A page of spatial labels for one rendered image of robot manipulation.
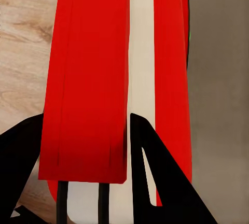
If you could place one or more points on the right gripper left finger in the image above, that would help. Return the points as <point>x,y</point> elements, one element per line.
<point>19,151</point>

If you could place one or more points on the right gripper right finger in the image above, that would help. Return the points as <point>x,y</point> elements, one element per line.
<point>181,204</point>

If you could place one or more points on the radio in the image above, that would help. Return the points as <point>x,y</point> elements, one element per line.
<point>111,58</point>

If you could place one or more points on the coffee table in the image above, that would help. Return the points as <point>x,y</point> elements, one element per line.
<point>218,93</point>

